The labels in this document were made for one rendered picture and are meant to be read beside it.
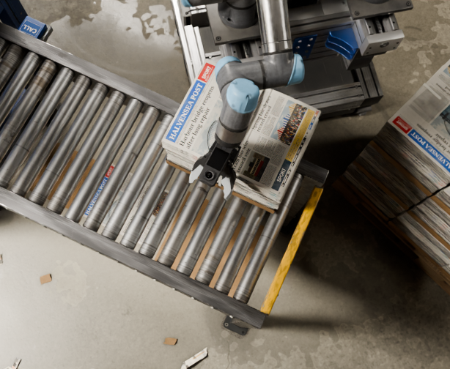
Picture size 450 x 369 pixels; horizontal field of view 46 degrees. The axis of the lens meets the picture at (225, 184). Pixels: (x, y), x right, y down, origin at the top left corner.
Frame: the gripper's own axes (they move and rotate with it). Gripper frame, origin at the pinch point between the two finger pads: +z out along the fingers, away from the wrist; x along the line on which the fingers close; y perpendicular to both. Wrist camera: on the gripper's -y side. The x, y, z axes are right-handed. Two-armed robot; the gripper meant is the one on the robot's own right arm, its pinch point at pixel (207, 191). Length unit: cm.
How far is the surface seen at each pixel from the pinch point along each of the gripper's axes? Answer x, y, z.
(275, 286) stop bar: -29.3, -1.9, 23.0
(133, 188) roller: 23.8, 6.6, 20.4
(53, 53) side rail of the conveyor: 70, 32, 5
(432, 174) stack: -62, 51, 0
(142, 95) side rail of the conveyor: 36.1, 32.0, 5.3
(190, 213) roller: 4.1, 7.1, 20.1
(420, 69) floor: -59, 162, 22
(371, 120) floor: -47, 130, 40
